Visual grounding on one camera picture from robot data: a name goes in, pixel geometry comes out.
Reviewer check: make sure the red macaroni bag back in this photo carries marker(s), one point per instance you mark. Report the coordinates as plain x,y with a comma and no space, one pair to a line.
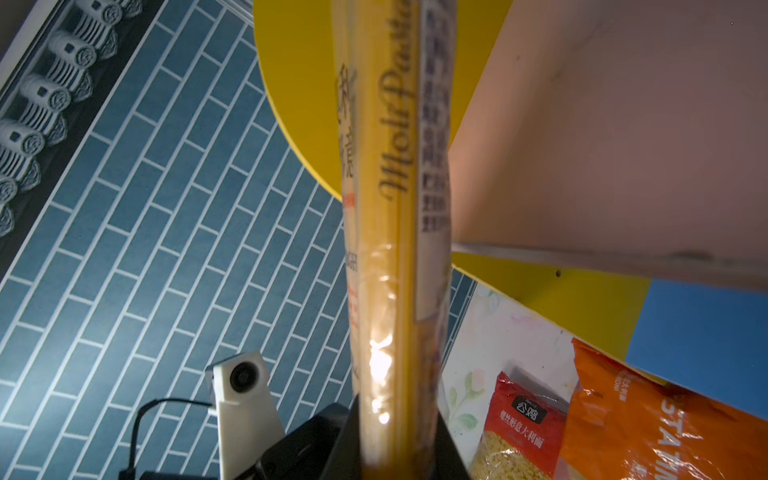
522,436

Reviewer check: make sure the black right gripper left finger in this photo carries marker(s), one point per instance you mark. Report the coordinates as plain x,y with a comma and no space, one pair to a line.
323,447

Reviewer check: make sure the yellow shelf unit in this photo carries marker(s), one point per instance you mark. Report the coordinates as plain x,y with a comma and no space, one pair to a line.
608,169

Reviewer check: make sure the orange pasta bag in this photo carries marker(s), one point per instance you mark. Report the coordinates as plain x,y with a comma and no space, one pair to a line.
621,425

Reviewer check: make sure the dark blue spaghetti bag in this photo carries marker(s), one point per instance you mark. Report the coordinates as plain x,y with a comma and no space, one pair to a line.
394,63

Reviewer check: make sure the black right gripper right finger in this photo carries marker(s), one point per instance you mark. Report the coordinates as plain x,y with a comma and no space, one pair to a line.
448,464

